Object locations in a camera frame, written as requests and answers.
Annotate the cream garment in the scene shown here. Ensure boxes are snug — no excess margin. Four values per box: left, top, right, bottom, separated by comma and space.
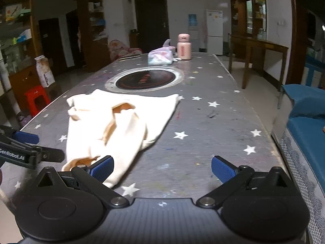
62, 89, 181, 189

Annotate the blue frame stand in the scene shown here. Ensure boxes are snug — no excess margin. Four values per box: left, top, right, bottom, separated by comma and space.
303, 54, 325, 87

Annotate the pink thermos bottle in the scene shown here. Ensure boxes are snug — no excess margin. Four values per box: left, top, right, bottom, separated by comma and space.
177, 34, 192, 61

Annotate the water dispenser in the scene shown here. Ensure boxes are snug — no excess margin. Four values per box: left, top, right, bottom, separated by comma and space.
188, 13, 200, 53

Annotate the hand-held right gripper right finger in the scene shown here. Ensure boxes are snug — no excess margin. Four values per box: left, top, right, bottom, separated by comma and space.
196, 155, 290, 209

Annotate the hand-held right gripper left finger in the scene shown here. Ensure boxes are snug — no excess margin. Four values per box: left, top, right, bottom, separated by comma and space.
38, 155, 129, 209

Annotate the dark wooden side table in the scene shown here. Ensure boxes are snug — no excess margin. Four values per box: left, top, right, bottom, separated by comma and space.
228, 34, 289, 92

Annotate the wooden glass display cabinet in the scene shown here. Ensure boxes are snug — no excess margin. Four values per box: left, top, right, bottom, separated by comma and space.
230, 0, 267, 41

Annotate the grey star tablecloth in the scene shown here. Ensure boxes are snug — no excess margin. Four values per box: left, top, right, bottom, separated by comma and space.
0, 52, 288, 210

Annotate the round black induction cooktop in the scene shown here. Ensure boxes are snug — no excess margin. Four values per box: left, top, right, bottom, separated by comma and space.
105, 66, 184, 93

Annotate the pastel tissue pack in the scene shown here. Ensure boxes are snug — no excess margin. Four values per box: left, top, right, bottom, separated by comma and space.
148, 39, 176, 65

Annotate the white brown sack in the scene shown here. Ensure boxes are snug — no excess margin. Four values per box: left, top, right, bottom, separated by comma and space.
34, 55, 56, 88

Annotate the red plastic stool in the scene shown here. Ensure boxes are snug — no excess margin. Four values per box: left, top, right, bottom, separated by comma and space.
24, 85, 51, 117

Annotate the wooden arched shelf unit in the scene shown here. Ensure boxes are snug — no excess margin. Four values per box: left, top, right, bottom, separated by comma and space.
0, 0, 113, 116

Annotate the dark bin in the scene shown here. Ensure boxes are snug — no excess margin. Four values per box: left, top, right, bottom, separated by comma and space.
130, 29, 140, 48

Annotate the dark wooden arched frame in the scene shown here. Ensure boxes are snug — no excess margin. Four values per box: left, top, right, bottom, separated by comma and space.
288, 0, 325, 92

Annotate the dark wooden door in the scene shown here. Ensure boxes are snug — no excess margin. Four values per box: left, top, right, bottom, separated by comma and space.
134, 0, 170, 54
38, 18, 67, 75

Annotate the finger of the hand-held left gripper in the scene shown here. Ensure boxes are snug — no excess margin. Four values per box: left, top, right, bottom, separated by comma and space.
33, 146, 66, 163
0, 125, 40, 145

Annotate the blue sofa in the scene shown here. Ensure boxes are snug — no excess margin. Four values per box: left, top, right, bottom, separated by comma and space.
278, 83, 325, 181

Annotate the white refrigerator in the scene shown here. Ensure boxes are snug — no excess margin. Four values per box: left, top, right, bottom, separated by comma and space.
205, 10, 224, 56

